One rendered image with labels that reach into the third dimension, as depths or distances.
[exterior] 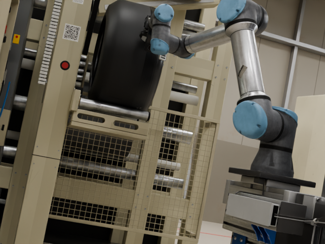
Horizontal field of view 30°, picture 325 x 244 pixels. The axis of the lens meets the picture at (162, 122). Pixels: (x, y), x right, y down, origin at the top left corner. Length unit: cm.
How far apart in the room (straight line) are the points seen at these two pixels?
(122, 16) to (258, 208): 131
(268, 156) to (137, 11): 110
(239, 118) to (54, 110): 113
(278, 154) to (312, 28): 868
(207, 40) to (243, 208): 79
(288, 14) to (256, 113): 854
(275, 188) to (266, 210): 24
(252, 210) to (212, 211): 786
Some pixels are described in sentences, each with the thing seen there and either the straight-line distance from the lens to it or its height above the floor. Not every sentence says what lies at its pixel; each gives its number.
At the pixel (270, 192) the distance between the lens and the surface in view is 203.
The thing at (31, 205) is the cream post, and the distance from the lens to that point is 290.
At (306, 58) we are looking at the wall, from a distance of 1060.
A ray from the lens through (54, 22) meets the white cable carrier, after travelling 295.
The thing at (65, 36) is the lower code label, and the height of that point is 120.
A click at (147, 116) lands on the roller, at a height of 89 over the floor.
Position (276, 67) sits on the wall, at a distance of 1027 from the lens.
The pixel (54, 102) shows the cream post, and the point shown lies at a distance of 290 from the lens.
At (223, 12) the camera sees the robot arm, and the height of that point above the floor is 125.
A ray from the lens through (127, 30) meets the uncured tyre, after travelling 279.
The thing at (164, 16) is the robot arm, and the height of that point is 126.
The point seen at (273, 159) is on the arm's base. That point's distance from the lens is 210.
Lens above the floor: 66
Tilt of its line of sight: 4 degrees up
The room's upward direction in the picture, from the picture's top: 11 degrees clockwise
